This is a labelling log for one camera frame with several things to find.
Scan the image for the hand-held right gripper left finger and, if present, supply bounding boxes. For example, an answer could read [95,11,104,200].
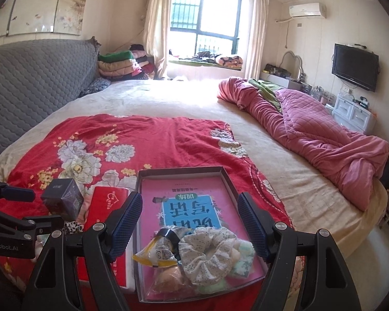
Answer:
[26,192,144,311]

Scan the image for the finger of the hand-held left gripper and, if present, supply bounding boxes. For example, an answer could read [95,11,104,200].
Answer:
[1,185,36,203]
[21,214,66,234]

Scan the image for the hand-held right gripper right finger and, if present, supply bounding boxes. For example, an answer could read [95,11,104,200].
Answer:
[237,192,365,311]

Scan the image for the red tissue box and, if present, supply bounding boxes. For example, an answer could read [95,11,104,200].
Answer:
[79,186,140,294]

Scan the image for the leopard print scrunchie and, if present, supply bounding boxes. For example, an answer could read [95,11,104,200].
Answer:
[64,220,85,234]

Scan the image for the black cardboard box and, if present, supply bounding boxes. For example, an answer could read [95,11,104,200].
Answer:
[40,178,85,221]

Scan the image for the yellow snack packet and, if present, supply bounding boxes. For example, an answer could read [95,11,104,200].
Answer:
[132,228,179,268]

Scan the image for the floral scrunchie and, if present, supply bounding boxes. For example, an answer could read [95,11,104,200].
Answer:
[178,226,241,287]

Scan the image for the clear bag with peach ball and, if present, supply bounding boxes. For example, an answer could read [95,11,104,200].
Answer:
[149,261,195,299]

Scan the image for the brown tray box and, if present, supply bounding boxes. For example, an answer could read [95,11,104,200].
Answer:
[134,166,269,302]

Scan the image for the pink book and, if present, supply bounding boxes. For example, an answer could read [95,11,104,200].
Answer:
[139,176,266,300]

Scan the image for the red floral blanket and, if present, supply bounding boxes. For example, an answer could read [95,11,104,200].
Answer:
[0,113,307,299]

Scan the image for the pink quilt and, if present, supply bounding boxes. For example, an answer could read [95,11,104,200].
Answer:
[217,76,389,213]

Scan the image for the grey quilted headboard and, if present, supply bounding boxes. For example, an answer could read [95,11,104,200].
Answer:
[0,37,101,162]

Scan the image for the dark patterned pillow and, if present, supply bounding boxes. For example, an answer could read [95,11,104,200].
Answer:
[78,78,112,98]

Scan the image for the green cloth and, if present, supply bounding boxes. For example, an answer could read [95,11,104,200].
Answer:
[248,78,284,112]

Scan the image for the bed with cream sheet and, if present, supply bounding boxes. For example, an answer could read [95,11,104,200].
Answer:
[0,78,389,299]

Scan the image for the white drawer cabinet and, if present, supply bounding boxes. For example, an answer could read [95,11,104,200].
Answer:
[331,94,377,135]

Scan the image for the dresser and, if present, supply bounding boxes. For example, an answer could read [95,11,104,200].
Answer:
[259,63,312,93]

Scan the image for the stack of folded blankets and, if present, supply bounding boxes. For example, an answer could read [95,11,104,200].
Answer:
[97,44,156,81]

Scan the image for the vanity mirror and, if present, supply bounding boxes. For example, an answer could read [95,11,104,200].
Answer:
[280,50,307,78]

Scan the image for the floral pillow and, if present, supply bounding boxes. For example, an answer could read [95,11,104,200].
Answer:
[214,54,244,69]

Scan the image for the cream curtain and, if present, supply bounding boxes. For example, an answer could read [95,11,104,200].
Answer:
[245,0,271,80]
[143,0,176,80]

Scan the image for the window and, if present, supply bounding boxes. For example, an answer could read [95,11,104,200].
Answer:
[170,0,244,55]

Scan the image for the white air conditioner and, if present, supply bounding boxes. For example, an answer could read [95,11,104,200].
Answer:
[288,3,327,19]

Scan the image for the black wall television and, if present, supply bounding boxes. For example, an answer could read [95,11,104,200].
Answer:
[331,43,379,93]

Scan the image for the floral wall painting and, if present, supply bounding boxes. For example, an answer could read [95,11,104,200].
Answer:
[0,0,93,41]

